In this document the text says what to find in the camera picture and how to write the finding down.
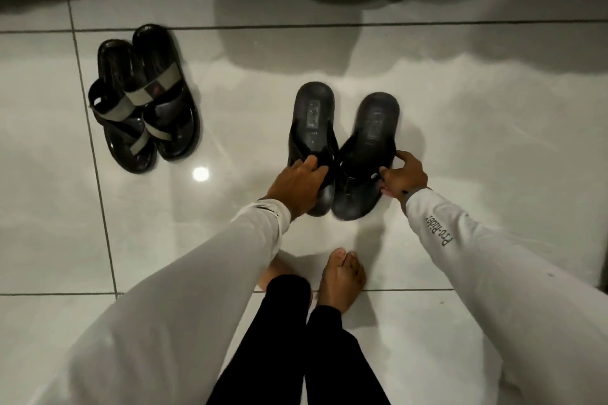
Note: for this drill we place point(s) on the person's left hand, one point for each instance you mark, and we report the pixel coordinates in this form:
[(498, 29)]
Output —
[(295, 188)]

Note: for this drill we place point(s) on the person's right hand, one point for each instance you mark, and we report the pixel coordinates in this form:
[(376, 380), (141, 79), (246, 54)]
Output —
[(407, 178)]

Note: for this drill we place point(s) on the person's right fingers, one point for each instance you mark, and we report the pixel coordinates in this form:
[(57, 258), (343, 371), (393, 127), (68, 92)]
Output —
[(387, 178)]

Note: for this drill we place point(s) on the person's left fingers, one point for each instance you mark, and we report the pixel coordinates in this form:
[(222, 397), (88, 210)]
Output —
[(309, 168)]

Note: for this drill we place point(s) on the black flip-flop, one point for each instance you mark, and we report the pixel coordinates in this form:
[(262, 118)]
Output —
[(311, 120), (368, 143)]

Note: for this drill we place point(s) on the person's left forearm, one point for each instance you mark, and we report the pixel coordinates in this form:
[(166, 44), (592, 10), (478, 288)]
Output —
[(190, 305)]

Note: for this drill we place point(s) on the person's right forearm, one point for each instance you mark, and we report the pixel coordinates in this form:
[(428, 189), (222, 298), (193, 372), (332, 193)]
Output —
[(513, 295)]

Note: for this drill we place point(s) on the person's right foot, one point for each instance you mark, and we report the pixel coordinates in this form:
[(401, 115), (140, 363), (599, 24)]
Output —
[(339, 279)]

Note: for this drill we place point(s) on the person's foot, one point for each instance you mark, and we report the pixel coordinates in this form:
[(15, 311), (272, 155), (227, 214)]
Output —
[(273, 274), (339, 279)]

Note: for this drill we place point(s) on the person's left foot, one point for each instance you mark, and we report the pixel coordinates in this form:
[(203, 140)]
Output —
[(273, 274)]

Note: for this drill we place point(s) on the person's left leg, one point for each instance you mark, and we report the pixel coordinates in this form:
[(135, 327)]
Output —
[(270, 347)]

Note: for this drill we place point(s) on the person's leg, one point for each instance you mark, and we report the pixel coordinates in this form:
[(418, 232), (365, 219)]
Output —
[(270, 347), (339, 362)]

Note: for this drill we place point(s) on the person's right leg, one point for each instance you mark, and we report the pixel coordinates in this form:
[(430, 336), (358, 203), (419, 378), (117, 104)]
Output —
[(339, 362)]

